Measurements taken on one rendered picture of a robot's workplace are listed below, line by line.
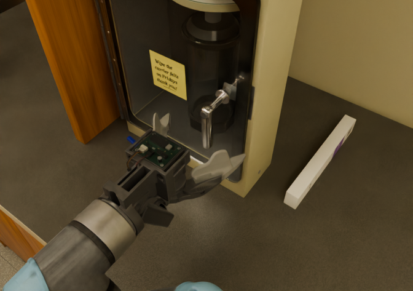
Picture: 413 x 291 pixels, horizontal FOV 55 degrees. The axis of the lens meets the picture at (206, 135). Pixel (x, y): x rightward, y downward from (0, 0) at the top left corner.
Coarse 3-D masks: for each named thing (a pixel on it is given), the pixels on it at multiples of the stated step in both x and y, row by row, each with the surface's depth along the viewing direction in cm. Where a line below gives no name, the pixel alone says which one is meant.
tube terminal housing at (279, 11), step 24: (264, 0) 49; (288, 0) 54; (264, 24) 51; (288, 24) 58; (264, 48) 54; (288, 48) 63; (264, 72) 58; (264, 96) 63; (264, 120) 69; (264, 144) 76; (264, 168) 84; (240, 192) 80
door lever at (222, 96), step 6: (222, 90) 62; (216, 96) 63; (222, 96) 62; (228, 96) 62; (216, 102) 61; (222, 102) 64; (228, 102) 63; (204, 108) 60; (210, 108) 60; (204, 114) 60; (210, 114) 60; (204, 120) 61; (210, 120) 61; (204, 126) 62; (210, 126) 62; (204, 132) 63; (210, 132) 63; (204, 138) 64; (210, 138) 64; (204, 144) 65; (210, 144) 65
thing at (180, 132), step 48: (144, 0) 60; (192, 0) 54; (240, 0) 50; (144, 48) 68; (192, 48) 60; (240, 48) 54; (144, 96) 77; (192, 96) 68; (240, 96) 60; (192, 144) 78; (240, 144) 68
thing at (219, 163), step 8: (216, 152) 55; (224, 152) 56; (216, 160) 57; (224, 160) 57; (232, 160) 60; (240, 160) 60; (200, 168) 57; (208, 168) 57; (216, 168) 58; (224, 168) 59; (232, 168) 59; (192, 176) 57; (200, 176) 58; (208, 176) 58; (216, 176) 58; (224, 176) 59
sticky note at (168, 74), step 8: (152, 56) 68; (160, 56) 66; (152, 64) 69; (160, 64) 68; (168, 64) 66; (176, 64) 65; (152, 72) 71; (160, 72) 69; (168, 72) 68; (176, 72) 66; (184, 72) 65; (160, 80) 71; (168, 80) 69; (176, 80) 68; (184, 80) 66; (168, 88) 71; (176, 88) 69; (184, 88) 68; (184, 96) 69
